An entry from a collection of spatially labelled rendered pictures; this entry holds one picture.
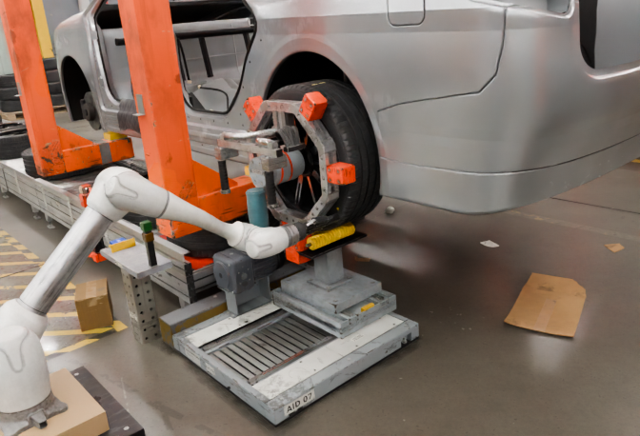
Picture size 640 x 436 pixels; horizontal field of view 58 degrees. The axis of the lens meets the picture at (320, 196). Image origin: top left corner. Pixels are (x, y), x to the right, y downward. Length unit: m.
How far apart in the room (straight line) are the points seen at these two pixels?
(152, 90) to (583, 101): 1.69
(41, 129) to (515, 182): 3.35
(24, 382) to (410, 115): 1.50
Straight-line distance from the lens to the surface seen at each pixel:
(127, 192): 1.91
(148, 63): 2.61
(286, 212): 2.60
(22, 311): 2.10
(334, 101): 2.39
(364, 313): 2.67
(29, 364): 1.93
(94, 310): 3.24
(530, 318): 2.96
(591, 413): 2.44
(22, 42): 4.45
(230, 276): 2.75
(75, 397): 2.08
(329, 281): 2.75
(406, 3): 2.10
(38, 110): 4.47
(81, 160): 4.59
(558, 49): 1.98
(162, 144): 2.66
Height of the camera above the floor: 1.44
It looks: 17 degrees down
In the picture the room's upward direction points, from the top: 5 degrees counter-clockwise
